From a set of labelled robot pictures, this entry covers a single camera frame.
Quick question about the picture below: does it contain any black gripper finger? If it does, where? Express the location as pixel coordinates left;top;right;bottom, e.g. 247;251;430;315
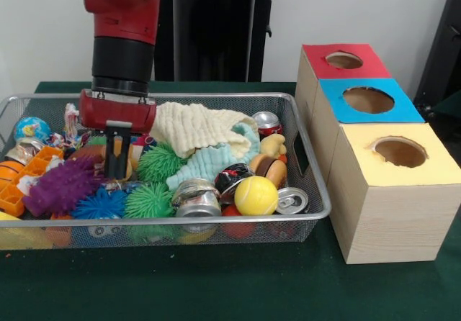
105;137;117;181
121;137;133;181

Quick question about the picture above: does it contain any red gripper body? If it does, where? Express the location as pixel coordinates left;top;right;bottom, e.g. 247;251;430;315
78;89;157;139

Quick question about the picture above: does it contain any purple spiky ball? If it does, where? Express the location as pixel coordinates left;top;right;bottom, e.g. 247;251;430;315
23;157;103;217

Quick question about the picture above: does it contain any cream knitted cloth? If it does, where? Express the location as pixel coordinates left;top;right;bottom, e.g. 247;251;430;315
150;102;260;160

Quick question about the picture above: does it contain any small toy hamburger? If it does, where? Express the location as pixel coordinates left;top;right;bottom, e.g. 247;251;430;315
249;154;287;189

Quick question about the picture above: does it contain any yellow plush duck toy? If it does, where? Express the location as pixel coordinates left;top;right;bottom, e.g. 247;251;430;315
261;134;287;158

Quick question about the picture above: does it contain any clear shallow mesh bin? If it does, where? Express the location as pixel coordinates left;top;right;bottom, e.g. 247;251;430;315
0;93;332;251

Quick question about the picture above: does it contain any wooden box with three holes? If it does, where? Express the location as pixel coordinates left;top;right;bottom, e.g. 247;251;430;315
294;44;461;265

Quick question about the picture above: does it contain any green spiky ball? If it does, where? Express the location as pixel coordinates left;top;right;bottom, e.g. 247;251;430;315
124;183;176;220

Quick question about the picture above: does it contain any crushed silver can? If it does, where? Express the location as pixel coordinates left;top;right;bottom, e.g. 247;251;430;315
171;179;223;218

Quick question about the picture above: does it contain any light teal cloth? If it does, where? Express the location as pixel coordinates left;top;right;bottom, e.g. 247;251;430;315
167;123;261;191

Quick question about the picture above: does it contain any blue globe ball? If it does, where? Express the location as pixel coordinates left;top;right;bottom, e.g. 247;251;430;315
14;117;53;144

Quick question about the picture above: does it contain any small orange basketball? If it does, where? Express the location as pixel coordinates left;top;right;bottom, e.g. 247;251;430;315
0;160;24;186

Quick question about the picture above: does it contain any yellow tennis ball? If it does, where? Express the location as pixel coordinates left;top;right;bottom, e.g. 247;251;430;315
234;176;279;216

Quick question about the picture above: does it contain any red soda can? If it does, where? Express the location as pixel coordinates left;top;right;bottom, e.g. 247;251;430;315
252;112;283;136

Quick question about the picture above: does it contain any dark green table cloth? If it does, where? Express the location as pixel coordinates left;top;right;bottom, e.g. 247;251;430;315
0;82;461;321

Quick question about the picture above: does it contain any silver can with pull tab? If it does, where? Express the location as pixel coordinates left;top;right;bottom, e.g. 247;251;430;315
275;187;309;215

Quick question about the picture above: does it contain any black side stand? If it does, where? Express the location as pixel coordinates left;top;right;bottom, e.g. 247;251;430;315
414;0;461;117

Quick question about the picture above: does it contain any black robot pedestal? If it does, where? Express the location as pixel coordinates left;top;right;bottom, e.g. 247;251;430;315
155;0;290;83

